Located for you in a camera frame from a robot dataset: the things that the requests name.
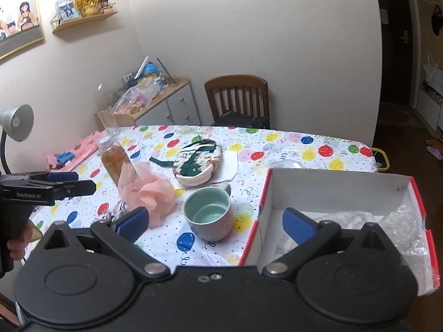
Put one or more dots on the person's left hand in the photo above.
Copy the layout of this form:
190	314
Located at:
18	245

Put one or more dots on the pink mesh bath pouf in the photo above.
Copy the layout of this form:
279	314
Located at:
139	186

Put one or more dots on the black yellow waste bin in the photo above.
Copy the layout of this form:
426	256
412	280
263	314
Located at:
381	159

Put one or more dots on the grey desk lamp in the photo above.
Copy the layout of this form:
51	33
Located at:
17	123

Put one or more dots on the clear plastic bag of items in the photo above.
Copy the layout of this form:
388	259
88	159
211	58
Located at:
135	99

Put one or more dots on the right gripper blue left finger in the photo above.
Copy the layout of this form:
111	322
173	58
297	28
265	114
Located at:
117	240

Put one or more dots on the pink patterned box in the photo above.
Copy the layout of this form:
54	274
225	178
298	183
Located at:
67	161

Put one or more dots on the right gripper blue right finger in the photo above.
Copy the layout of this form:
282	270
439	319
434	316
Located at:
313	239

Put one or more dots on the pale green ceramic cup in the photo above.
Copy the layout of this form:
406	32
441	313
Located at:
208	212

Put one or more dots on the clear bubble wrap bag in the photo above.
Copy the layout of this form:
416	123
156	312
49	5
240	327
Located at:
400	226

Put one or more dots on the orange drink plastic bottle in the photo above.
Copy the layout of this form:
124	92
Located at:
113	155

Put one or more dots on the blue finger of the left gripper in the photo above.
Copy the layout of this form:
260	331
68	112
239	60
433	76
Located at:
62	176

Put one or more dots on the yellow woven ornament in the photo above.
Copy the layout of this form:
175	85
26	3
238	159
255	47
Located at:
88	8

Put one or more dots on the brown wooden chair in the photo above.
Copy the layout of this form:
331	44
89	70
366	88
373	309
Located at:
239	100

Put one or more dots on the white tote bag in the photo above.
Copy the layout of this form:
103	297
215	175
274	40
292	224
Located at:
433	74

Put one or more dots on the small white drawer cabinet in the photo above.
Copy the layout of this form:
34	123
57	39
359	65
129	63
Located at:
174	106

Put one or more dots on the red white cardboard box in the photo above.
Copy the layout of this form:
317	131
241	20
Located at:
349	199

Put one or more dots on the framed family picture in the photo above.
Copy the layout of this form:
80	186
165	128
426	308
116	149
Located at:
20	26

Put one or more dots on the wooden wall shelf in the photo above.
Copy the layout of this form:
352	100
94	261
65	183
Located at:
58	24

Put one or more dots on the small photo frame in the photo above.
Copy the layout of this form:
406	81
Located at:
67	10

